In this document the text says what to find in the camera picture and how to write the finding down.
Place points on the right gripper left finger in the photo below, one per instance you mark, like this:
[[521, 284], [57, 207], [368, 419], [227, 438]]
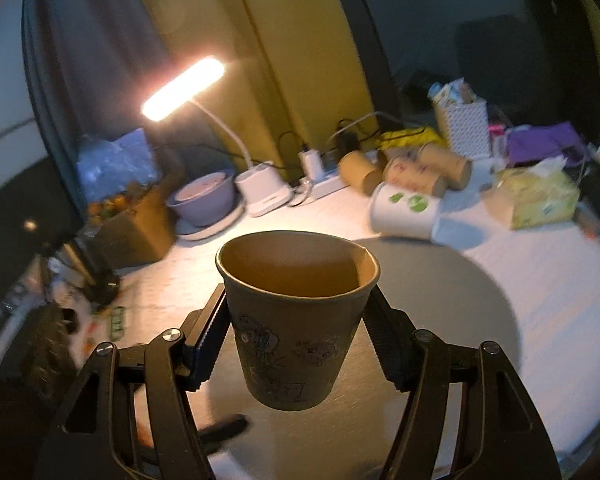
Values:
[[127, 415]]

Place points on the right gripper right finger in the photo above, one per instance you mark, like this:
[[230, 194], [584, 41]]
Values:
[[500, 433]]

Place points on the brown pig-print paper cup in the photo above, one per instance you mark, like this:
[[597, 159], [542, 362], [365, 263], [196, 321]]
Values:
[[295, 300]]

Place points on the white green-print paper cup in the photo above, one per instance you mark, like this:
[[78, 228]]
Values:
[[399, 212]]

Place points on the brown sketched paper cup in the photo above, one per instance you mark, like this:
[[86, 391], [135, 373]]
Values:
[[456, 169]]

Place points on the brown pig paper cup lying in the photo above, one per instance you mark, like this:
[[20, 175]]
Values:
[[404, 172]]

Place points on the plain brown paper cup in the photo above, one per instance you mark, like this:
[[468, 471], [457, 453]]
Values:
[[359, 173]]

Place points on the white textured tablecloth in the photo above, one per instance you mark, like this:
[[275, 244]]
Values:
[[536, 293]]

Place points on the cardboard box with fruit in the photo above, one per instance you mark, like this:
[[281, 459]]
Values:
[[141, 233]]

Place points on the white plate under bowl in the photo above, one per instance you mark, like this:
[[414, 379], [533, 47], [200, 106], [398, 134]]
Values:
[[184, 231]]

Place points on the yellow tissue pack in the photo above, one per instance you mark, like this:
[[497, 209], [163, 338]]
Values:
[[528, 197]]

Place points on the purple bowl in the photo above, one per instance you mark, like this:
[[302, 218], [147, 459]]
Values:
[[205, 200]]

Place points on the purple cloth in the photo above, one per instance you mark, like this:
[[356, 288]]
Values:
[[529, 144]]

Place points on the white power strip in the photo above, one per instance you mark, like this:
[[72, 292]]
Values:
[[331, 183]]

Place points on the yellow snack bag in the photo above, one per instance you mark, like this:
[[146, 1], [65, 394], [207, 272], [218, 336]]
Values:
[[409, 137]]

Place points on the white plastic basket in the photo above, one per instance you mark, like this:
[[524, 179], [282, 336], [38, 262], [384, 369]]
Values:
[[464, 127]]

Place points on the black power adapter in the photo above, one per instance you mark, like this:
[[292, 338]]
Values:
[[346, 142]]

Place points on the white usb charger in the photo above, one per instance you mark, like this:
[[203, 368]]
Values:
[[312, 165]]

